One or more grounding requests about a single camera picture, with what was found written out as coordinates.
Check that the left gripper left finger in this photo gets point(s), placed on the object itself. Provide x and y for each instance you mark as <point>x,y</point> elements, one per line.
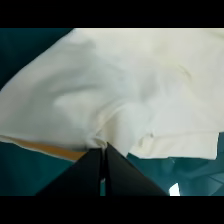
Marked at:
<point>83,176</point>

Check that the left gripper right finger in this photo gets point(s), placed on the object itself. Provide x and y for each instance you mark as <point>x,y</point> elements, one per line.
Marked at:
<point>128,176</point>

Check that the white T-shirt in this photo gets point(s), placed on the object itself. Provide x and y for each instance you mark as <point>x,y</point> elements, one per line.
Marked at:
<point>126,86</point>

